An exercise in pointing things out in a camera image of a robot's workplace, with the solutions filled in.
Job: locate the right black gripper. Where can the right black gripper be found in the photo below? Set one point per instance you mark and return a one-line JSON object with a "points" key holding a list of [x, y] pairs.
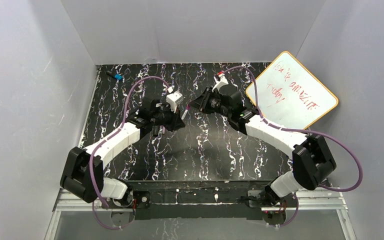
{"points": [[206, 101]]}

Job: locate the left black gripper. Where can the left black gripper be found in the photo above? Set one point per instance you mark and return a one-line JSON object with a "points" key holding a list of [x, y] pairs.
{"points": [[171, 117]]}

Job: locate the white pen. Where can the white pen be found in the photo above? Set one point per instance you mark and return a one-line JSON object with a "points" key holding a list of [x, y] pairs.
{"points": [[184, 114]]}

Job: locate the black orange-tipped marker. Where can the black orange-tipped marker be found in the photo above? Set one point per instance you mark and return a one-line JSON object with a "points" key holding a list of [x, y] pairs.
{"points": [[155, 130]]}

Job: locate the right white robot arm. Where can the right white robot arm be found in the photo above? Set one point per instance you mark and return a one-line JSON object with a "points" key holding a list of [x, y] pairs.
{"points": [[312, 160]]}

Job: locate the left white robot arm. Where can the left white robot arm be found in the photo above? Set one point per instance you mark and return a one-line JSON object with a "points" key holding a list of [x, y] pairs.
{"points": [[83, 173]]}

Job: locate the blue cap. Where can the blue cap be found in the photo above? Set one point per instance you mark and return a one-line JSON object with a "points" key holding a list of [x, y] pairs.
{"points": [[118, 77]]}

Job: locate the yellow-framed whiteboard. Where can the yellow-framed whiteboard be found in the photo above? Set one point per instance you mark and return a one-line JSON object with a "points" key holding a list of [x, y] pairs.
{"points": [[290, 95]]}

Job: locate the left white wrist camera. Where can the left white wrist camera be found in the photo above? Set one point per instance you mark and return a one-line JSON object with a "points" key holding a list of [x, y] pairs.
{"points": [[174, 98]]}

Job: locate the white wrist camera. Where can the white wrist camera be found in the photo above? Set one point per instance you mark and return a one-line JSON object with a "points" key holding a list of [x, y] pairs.
{"points": [[220, 81], [174, 98]]}

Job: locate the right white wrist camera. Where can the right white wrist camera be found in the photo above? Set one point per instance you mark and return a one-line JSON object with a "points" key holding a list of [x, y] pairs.
{"points": [[220, 81]]}

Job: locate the aluminium frame rail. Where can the aluminium frame rail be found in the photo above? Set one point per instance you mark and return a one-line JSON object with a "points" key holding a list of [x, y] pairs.
{"points": [[321, 215]]}

